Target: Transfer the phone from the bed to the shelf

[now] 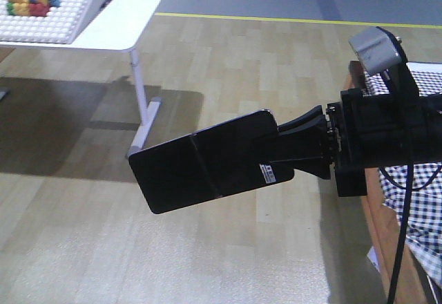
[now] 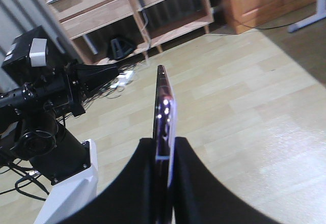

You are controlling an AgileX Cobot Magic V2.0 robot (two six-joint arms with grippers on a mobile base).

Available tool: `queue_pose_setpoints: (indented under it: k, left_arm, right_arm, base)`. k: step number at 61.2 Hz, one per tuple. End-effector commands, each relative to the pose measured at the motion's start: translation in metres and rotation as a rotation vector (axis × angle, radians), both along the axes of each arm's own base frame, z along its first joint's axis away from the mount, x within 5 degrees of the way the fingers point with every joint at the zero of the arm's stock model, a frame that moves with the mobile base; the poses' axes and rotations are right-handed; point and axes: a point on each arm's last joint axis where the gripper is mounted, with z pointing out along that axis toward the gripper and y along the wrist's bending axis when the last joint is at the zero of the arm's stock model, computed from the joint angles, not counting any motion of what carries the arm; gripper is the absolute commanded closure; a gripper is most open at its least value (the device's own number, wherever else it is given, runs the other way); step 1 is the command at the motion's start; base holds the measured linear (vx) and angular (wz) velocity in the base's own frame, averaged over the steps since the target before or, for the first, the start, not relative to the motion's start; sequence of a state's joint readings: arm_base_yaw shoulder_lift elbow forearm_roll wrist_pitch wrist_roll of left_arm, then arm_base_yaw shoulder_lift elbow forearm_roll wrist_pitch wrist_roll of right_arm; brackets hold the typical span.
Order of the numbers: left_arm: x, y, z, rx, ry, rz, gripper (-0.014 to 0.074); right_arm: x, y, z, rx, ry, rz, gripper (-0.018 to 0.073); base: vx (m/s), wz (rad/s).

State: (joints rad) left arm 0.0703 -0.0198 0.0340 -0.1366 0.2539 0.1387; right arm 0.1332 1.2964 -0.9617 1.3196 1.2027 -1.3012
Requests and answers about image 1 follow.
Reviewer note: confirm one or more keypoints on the black smartphone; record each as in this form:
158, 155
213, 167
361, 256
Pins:
213, 163

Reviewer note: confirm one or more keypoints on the colourful toy blocks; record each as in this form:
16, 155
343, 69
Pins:
31, 8

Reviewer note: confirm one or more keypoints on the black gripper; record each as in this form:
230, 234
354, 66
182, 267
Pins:
370, 132

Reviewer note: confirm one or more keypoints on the white side table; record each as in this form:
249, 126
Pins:
113, 26

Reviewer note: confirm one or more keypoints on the white studded baseplate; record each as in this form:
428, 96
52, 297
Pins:
59, 26

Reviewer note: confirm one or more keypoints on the checkered duvet cover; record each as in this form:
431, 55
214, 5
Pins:
424, 223

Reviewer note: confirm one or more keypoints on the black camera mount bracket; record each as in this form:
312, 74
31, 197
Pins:
402, 72

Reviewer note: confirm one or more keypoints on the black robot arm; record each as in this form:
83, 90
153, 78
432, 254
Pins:
422, 122

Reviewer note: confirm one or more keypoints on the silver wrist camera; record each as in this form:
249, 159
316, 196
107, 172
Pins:
377, 49

